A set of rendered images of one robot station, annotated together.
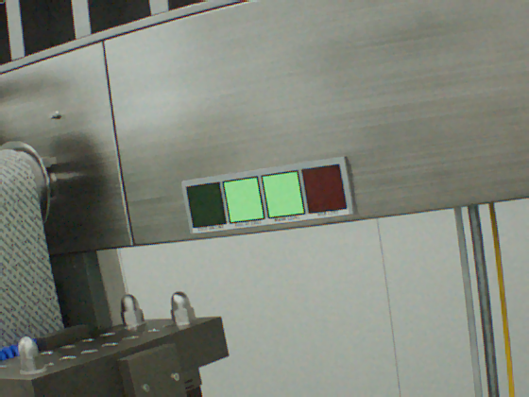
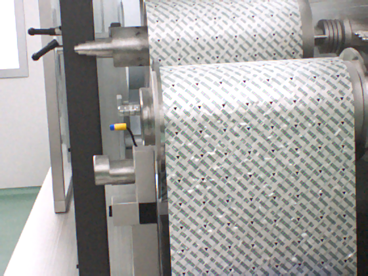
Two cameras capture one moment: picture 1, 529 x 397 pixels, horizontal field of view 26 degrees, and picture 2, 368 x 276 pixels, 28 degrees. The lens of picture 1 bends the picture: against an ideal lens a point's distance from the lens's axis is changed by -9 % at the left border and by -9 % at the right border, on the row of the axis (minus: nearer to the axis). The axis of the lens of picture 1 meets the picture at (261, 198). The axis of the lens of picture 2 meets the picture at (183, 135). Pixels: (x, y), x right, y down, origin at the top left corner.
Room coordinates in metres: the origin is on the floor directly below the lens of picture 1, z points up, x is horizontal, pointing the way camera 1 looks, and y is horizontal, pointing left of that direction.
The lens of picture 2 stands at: (0.92, -0.24, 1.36)
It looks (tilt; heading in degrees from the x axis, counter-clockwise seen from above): 8 degrees down; 50
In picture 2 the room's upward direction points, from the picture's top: 3 degrees counter-clockwise
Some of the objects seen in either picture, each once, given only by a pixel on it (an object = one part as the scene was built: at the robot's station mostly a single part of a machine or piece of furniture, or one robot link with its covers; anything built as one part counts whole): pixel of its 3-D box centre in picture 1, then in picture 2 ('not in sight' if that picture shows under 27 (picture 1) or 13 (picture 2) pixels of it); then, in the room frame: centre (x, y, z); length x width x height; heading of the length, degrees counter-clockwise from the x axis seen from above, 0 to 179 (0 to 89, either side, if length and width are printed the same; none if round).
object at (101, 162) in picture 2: not in sight; (102, 169); (1.46, 0.57, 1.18); 0.04 x 0.02 x 0.04; 55
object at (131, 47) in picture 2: not in sight; (131, 46); (1.62, 0.72, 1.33); 0.06 x 0.06 x 0.06; 55
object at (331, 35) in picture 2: not in sight; (323, 36); (1.88, 0.54, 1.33); 0.07 x 0.07 x 0.07; 55
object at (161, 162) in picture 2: not in sight; (158, 115); (1.50, 0.50, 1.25); 0.15 x 0.01 x 0.15; 55
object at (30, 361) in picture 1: (28, 354); not in sight; (1.37, 0.32, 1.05); 0.04 x 0.04 x 0.04
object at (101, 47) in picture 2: not in sight; (93, 48); (1.57, 0.75, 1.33); 0.06 x 0.03 x 0.03; 145
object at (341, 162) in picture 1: (264, 197); not in sight; (1.54, 0.00, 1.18); 0.25 x 0.01 x 0.07; 55
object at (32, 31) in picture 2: not in sight; (43, 31); (1.53, 0.83, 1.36); 0.05 x 0.01 x 0.01; 145
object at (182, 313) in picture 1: (180, 306); not in sight; (1.64, 0.13, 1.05); 0.04 x 0.04 x 0.04
